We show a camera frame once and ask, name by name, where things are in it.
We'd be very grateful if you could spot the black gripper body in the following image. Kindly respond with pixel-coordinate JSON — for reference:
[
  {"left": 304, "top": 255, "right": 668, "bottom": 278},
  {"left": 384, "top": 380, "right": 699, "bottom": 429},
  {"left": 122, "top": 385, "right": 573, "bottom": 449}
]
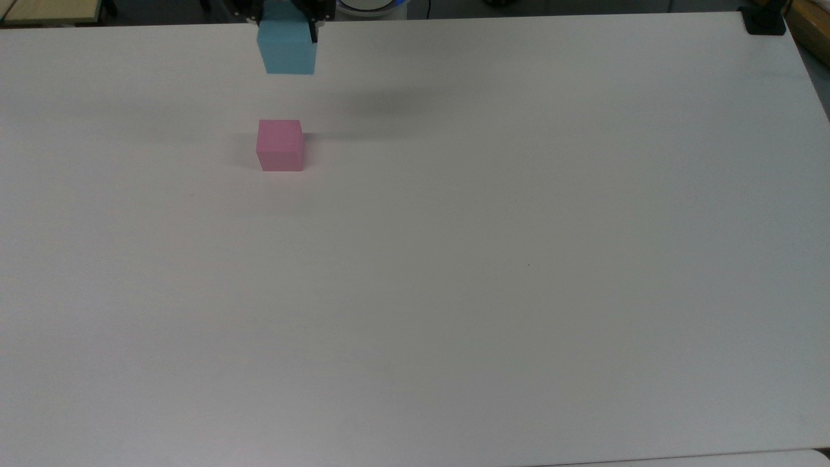
[{"left": 230, "top": 0, "right": 337, "bottom": 27}]

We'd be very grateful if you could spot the blue cube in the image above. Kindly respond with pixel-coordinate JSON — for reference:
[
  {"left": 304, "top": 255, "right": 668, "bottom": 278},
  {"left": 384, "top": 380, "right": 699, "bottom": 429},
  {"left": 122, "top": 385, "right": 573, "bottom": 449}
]
[{"left": 257, "top": 3, "right": 317, "bottom": 75}]

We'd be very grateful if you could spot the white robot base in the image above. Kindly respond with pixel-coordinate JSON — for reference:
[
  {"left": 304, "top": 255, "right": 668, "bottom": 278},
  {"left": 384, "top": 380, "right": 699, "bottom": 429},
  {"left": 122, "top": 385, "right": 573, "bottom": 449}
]
[{"left": 336, "top": 0, "right": 410, "bottom": 19}]

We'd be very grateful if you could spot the pink cube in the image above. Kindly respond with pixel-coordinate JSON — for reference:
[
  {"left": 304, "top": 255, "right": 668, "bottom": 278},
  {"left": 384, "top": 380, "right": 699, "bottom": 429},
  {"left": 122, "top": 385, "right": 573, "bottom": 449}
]
[{"left": 256, "top": 119, "right": 305, "bottom": 173}]

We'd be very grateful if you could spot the wooden table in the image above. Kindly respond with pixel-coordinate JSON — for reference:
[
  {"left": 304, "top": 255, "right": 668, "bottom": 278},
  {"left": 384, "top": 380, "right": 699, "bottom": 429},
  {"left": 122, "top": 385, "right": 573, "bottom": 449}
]
[{"left": 0, "top": 0, "right": 106, "bottom": 27}]

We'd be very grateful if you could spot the wooden board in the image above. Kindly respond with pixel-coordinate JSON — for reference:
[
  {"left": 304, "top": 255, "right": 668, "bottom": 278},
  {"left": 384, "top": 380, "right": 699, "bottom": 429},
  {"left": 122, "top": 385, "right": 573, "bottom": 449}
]
[{"left": 786, "top": 0, "right": 830, "bottom": 67}]

